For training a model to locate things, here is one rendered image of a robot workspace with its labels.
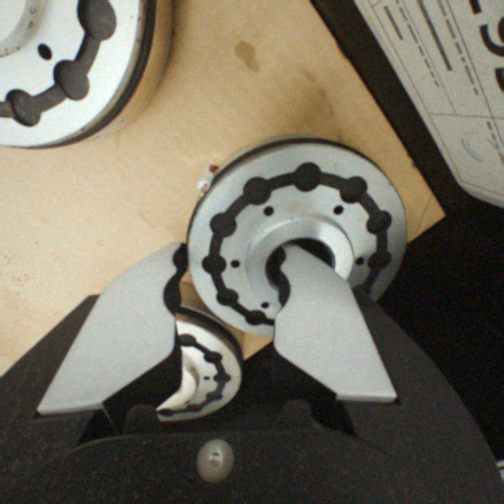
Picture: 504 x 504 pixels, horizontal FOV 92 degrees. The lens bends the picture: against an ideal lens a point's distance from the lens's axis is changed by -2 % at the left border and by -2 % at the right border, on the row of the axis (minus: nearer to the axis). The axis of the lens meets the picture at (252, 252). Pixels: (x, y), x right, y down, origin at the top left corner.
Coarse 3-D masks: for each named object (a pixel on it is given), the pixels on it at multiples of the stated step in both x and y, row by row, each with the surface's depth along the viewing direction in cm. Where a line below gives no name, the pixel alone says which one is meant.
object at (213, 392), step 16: (176, 320) 13; (192, 320) 13; (192, 336) 14; (208, 336) 14; (224, 336) 14; (192, 352) 14; (208, 352) 15; (224, 352) 14; (208, 368) 15; (224, 368) 15; (240, 368) 15; (208, 384) 16; (224, 384) 16; (192, 400) 16; (208, 400) 17; (224, 400) 17; (160, 416) 17; (176, 416) 17; (192, 416) 17
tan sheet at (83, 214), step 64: (192, 0) 9; (256, 0) 9; (192, 64) 10; (256, 64) 10; (320, 64) 10; (128, 128) 11; (192, 128) 11; (256, 128) 12; (320, 128) 12; (384, 128) 12; (0, 192) 12; (64, 192) 13; (128, 192) 13; (192, 192) 13; (0, 256) 14; (64, 256) 14; (128, 256) 15; (0, 320) 16
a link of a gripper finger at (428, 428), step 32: (352, 288) 8; (384, 320) 7; (384, 352) 6; (416, 352) 6; (416, 384) 5; (448, 384) 5; (352, 416) 5; (384, 416) 5; (416, 416) 5; (448, 416) 5; (384, 448) 4; (416, 448) 4; (448, 448) 4; (480, 448) 4; (448, 480) 4; (480, 480) 4
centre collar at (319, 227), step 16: (272, 224) 10; (288, 224) 10; (304, 224) 10; (320, 224) 10; (336, 224) 10; (256, 240) 10; (272, 240) 10; (288, 240) 10; (320, 240) 10; (336, 240) 10; (256, 256) 11; (336, 256) 11; (352, 256) 11; (256, 272) 11; (256, 288) 11; (272, 288) 12; (272, 304) 12
